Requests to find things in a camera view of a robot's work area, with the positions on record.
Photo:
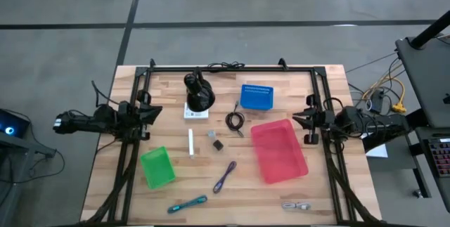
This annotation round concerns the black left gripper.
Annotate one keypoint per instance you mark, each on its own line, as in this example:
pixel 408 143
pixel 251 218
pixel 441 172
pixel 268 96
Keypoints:
pixel 130 116

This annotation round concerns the white printed box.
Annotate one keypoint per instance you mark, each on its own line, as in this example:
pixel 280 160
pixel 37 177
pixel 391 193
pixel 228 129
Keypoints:
pixel 191 142

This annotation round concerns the white paper sheet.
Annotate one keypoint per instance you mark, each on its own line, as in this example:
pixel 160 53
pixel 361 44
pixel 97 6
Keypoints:
pixel 378 151

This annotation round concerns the grey metal stand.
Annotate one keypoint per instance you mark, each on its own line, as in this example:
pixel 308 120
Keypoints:
pixel 21 142

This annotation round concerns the green plastic basket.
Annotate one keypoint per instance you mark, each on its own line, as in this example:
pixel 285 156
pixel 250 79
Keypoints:
pixel 157 167

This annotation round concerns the computer with blue light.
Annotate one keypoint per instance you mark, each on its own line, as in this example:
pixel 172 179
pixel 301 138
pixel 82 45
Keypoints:
pixel 10 123

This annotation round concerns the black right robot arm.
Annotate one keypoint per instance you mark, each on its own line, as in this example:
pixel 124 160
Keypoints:
pixel 369 121

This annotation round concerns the grey desk top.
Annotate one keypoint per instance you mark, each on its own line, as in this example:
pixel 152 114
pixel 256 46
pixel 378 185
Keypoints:
pixel 425 76

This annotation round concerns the black keyboard desk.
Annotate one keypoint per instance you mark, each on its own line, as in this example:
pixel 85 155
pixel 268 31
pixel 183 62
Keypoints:
pixel 430 185

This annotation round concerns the black aluminium frame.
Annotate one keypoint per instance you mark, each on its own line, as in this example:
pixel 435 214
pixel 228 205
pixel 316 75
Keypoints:
pixel 228 69

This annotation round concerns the black power adapter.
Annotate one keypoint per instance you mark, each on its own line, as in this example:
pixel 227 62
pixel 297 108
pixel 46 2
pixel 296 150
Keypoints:
pixel 378 101

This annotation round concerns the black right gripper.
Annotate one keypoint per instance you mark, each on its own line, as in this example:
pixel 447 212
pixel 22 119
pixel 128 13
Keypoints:
pixel 323 118

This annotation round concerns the blue plastic basket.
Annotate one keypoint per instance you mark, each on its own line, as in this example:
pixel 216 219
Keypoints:
pixel 256 97

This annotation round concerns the red plastic bin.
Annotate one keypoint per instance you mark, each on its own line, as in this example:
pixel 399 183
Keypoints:
pixel 279 151

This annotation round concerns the black charger cube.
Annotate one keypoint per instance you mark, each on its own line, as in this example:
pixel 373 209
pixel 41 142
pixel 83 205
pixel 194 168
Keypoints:
pixel 218 145

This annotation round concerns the backlit keyboard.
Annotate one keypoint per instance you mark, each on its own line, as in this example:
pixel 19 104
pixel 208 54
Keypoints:
pixel 439 156

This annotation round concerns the black pole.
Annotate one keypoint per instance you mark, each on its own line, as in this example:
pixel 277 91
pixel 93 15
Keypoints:
pixel 429 32

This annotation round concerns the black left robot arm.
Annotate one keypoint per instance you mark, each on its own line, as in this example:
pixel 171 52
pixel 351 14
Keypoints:
pixel 81 123

